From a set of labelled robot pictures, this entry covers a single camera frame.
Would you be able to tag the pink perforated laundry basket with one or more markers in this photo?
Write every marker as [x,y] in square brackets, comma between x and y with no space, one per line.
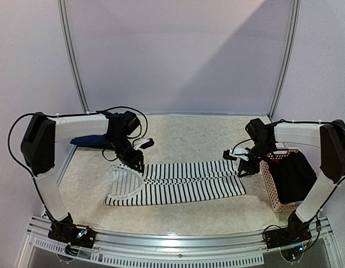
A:
[276,205]

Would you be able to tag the aluminium front rail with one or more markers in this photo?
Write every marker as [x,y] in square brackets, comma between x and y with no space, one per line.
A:
[115,249]

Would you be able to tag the aluminium corner post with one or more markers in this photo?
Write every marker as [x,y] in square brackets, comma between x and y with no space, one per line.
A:
[293,22]
[64,21]

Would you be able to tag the black white striped tank top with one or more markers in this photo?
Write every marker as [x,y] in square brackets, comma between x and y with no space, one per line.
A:
[162,184]

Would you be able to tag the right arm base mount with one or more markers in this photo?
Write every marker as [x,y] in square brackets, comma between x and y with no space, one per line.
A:
[295,232]

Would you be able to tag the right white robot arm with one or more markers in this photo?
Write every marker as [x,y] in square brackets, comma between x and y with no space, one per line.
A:
[323,144]

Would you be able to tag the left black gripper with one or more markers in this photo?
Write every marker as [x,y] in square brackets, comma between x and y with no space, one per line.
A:
[138,157]

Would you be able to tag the black garment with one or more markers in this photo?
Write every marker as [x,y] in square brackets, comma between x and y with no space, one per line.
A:
[293,177]

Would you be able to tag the left aluminium corner post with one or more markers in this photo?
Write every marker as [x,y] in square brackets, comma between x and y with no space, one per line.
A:
[64,21]

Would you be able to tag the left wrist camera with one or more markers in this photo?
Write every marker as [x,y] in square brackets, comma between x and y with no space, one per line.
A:
[143,143]

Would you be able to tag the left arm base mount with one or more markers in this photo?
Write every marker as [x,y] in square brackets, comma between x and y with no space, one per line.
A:
[66,231]

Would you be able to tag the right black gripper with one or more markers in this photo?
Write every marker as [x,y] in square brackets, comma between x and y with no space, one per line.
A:
[249,161]

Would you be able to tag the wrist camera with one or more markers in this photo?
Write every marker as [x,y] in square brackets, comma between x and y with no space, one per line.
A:
[234,154]
[143,143]

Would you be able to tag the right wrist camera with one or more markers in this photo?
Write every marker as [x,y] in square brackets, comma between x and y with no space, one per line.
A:
[234,154]

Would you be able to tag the folded blue garment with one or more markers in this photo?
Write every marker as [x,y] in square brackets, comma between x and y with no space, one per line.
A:
[92,142]

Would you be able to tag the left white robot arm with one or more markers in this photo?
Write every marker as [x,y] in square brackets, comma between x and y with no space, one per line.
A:
[45,133]

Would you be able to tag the right aluminium corner post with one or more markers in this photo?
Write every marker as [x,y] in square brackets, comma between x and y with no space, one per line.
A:
[293,22]

